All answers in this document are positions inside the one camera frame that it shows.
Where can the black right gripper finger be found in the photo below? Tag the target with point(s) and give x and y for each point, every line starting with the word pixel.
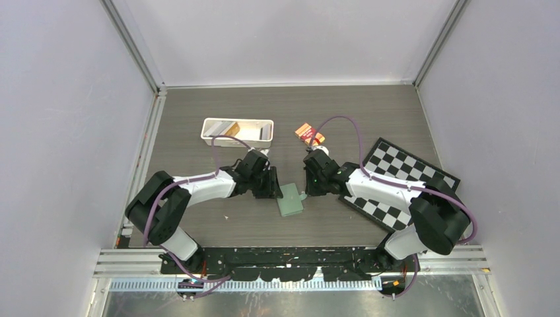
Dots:
pixel 322 188
pixel 310 187

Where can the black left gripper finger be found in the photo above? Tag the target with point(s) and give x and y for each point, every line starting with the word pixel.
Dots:
pixel 273 184
pixel 263 192

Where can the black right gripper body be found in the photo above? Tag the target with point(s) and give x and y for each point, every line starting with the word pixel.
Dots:
pixel 320 177

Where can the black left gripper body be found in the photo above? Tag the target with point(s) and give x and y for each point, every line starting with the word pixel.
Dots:
pixel 257 179

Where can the mint green card holder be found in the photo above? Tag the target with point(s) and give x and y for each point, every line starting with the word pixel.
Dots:
pixel 291 202

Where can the white rectangular plastic tray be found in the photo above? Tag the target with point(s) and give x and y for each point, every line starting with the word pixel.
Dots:
pixel 255 133

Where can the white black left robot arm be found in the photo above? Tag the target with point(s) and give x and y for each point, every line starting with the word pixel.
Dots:
pixel 158 208

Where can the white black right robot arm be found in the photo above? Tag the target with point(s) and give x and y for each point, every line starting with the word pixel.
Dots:
pixel 439 218

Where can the gold card in tray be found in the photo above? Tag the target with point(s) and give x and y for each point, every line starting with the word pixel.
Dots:
pixel 232 130

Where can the grey credit card stack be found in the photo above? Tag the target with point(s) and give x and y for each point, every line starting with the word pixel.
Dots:
pixel 219 128

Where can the red orange small box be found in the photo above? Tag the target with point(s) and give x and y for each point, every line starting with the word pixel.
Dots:
pixel 309 135

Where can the black white chessboard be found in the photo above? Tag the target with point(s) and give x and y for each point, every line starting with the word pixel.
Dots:
pixel 388 159

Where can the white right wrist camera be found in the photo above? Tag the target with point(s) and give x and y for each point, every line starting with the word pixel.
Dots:
pixel 318 147

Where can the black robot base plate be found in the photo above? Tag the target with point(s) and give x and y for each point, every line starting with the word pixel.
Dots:
pixel 289 264

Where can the aluminium frame rail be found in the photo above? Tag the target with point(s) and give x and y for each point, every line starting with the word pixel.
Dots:
pixel 139 270

